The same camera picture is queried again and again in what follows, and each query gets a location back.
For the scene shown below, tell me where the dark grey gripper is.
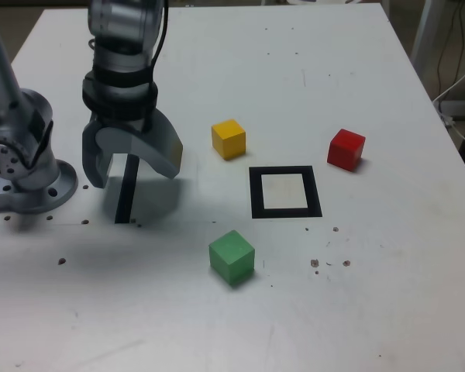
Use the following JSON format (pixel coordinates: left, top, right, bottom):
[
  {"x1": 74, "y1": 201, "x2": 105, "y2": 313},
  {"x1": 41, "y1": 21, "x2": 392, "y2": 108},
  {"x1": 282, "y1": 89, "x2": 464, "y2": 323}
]
[{"x1": 81, "y1": 107, "x2": 184, "y2": 190}]

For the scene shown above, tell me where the yellow cube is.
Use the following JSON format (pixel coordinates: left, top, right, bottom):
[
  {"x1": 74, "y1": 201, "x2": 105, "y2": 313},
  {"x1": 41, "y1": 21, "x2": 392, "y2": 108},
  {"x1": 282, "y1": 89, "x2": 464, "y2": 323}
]
[{"x1": 211, "y1": 119, "x2": 247, "y2": 161}]

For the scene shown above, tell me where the green cube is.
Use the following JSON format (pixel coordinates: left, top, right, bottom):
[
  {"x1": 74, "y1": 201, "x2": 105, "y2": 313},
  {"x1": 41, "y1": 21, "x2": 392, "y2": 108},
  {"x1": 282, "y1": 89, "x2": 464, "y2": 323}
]
[{"x1": 208, "y1": 229, "x2": 256, "y2": 288}]

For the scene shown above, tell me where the red cube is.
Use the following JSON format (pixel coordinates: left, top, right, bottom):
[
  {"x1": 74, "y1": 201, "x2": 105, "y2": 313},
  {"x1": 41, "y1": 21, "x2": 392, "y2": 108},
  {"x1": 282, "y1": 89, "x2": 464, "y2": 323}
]
[{"x1": 326, "y1": 128, "x2": 367, "y2": 172}]

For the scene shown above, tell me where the black tape square outline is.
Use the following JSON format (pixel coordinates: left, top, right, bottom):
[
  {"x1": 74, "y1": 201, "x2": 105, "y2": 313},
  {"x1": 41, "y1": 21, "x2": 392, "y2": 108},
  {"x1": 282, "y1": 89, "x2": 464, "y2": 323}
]
[{"x1": 248, "y1": 165, "x2": 323, "y2": 219}]

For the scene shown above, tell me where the black tape strip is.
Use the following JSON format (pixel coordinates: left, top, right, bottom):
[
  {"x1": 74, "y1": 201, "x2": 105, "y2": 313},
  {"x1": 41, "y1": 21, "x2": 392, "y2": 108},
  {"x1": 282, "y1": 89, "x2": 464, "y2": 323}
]
[{"x1": 114, "y1": 153, "x2": 140, "y2": 225}]

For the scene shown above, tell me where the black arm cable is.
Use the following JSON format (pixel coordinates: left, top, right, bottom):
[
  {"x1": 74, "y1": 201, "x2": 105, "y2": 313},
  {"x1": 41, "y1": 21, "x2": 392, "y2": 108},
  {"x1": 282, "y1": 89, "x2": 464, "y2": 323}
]
[{"x1": 145, "y1": 0, "x2": 171, "y2": 131}]

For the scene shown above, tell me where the white frame leg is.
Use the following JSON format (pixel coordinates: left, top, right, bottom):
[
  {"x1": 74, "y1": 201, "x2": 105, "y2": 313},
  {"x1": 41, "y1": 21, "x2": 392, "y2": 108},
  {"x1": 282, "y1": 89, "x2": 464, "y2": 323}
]
[{"x1": 410, "y1": 0, "x2": 439, "y2": 69}]

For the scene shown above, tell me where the white cable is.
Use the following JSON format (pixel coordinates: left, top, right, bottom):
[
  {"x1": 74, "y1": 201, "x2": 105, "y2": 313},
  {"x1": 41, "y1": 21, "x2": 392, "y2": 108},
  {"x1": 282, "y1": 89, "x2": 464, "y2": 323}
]
[{"x1": 432, "y1": 57, "x2": 465, "y2": 145}]

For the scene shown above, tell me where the thin black cable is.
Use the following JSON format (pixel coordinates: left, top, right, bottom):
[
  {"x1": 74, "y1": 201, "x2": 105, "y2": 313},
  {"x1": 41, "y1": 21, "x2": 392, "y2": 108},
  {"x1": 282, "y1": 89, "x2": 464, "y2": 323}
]
[
  {"x1": 436, "y1": 0, "x2": 463, "y2": 100},
  {"x1": 455, "y1": 0, "x2": 465, "y2": 86}
]

